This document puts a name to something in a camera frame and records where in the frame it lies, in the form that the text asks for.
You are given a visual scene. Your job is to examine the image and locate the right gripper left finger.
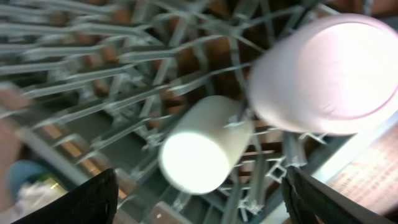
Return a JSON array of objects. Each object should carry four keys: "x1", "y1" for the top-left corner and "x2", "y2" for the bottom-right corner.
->
[{"x1": 13, "y1": 169, "x2": 118, "y2": 224}]

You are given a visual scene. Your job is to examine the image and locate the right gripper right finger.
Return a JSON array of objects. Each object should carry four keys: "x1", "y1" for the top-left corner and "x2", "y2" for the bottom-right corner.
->
[{"x1": 281, "y1": 166, "x2": 394, "y2": 224}]

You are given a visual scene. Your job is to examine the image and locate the yellow green snack wrapper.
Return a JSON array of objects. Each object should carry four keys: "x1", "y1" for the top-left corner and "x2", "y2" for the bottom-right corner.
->
[{"x1": 44, "y1": 178, "x2": 68, "y2": 195}]

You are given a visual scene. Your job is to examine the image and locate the white tissue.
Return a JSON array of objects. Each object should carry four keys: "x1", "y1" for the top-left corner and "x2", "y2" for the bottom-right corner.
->
[{"x1": 1, "y1": 182, "x2": 64, "y2": 224}]

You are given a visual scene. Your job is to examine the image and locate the green white cup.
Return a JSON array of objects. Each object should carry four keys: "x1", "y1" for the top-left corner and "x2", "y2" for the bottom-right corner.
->
[{"x1": 159, "y1": 95, "x2": 254, "y2": 195}]

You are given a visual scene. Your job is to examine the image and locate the pink cup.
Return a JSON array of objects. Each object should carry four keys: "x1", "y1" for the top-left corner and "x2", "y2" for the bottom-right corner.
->
[{"x1": 247, "y1": 14, "x2": 397, "y2": 135}]

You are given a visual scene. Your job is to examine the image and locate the dark blue plate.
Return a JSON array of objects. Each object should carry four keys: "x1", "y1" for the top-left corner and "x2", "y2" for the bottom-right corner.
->
[{"x1": 7, "y1": 160, "x2": 50, "y2": 202}]

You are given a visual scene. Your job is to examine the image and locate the grey dishwasher rack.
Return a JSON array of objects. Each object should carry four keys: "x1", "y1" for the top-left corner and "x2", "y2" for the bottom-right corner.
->
[{"x1": 1, "y1": 0, "x2": 397, "y2": 223}]

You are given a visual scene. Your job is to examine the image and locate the brown serving tray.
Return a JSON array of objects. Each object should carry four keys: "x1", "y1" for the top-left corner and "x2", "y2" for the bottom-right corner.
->
[{"x1": 1, "y1": 90, "x2": 28, "y2": 212}]

